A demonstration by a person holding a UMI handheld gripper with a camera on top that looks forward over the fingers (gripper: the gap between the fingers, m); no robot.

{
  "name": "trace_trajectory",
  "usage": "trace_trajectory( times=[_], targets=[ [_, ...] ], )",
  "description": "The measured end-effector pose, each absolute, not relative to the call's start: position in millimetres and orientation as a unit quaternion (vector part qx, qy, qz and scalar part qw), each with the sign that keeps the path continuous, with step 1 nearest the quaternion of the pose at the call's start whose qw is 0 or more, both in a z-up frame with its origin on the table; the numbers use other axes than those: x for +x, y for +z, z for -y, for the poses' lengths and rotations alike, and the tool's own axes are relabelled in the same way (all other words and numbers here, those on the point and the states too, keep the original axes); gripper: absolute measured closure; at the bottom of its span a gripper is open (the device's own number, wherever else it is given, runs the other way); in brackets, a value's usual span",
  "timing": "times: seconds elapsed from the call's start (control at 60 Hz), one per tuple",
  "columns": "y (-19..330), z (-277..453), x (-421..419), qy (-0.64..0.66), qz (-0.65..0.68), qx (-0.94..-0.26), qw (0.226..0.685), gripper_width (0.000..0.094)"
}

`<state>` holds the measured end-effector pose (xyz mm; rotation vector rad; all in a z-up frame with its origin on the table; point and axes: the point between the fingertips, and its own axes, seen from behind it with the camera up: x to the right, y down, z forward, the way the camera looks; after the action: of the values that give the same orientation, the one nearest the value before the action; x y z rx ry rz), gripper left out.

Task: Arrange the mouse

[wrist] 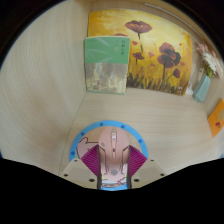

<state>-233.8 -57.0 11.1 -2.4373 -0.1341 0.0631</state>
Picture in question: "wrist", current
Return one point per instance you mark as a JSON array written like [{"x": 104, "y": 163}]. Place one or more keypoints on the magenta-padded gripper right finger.
[{"x": 137, "y": 161}]

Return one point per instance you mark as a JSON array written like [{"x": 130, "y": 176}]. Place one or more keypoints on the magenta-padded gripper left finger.
[{"x": 89, "y": 161}]

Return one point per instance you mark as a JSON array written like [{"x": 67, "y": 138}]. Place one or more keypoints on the pink computer mouse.
[{"x": 113, "y": 153}]

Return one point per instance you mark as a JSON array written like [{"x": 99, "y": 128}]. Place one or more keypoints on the round cartoon mouse pad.
[{"x": 83, "y": 146}]

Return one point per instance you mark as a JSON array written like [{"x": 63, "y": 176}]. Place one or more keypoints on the orange book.
[{"x": 218, "y": 118}]

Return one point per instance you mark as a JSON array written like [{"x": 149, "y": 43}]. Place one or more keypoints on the teal faceted vase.
[{"x": 201, "y": 89}]

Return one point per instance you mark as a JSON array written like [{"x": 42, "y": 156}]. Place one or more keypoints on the green book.
[{"x": 106, "y": 63}]

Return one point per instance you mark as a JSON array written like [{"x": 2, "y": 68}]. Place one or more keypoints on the pink and white flower bouquet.
[{"x": 211, "y": 61}]

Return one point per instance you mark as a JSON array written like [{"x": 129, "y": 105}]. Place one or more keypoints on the yellow poppy painting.
[{"x": 156, "y": 33}]

